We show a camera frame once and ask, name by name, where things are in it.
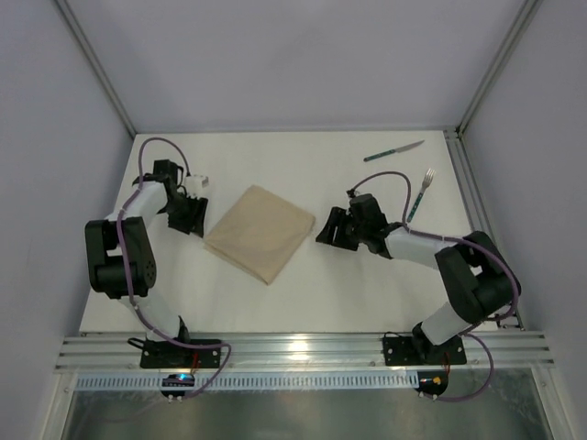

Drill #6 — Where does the beige cloth napkin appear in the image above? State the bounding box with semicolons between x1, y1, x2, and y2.
205;185;316;285

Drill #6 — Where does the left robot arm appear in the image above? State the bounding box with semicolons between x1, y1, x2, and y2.
84;159;208;345

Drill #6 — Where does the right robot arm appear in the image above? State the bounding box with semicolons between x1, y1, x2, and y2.
316;193;521;366

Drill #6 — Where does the left black controller board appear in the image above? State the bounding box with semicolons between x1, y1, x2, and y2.
160;373;195;402

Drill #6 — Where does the black controller board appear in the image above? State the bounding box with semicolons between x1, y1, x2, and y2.
160;373;195;402
415;370;449;398

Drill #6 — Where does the right black controller board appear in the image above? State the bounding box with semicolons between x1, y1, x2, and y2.
415;370;449;398

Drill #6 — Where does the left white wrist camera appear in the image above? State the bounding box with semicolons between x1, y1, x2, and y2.
183;174;210;198

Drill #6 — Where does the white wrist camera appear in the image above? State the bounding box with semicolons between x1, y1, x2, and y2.
183;174;210;198
346;188;360;199

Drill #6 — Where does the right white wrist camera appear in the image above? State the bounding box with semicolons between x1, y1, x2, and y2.
346;188;360;199

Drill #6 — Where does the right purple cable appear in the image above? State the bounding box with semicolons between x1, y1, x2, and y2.
347;170;522;402

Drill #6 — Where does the purple cable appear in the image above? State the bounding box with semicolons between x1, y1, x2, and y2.
347;170;522;402
116;135;233;404

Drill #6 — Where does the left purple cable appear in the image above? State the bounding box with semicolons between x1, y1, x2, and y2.
116;135;233;404

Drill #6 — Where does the green handled knife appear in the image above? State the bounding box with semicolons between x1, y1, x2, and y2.
362;139;425;163

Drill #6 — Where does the green handled fork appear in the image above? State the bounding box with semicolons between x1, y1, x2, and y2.
406;169;436;223

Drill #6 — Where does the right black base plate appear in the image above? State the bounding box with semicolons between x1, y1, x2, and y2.
382;333;467;367

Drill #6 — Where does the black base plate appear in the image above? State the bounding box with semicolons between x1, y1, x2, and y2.
127;337;222;369
382;333;467;367

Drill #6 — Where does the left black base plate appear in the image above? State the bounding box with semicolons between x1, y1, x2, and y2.
127;337;222;369

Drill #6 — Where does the right side aluminium rail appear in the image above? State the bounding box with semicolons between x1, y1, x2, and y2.
444;127;526;331

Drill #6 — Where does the slotted grey cable duct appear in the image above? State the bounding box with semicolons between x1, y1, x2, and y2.
74;370;417;391

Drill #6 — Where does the aluminium mounting rail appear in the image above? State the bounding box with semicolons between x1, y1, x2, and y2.
55;330;555;372

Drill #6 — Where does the left aluminium frame post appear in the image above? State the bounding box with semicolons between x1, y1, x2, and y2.
52;0;138;138

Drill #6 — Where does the aluminium frame post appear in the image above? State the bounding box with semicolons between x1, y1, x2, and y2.
456;0;543;137
52;0;138;138

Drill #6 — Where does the right aluminium frame post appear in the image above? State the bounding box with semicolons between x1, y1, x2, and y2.
456;0;543;137

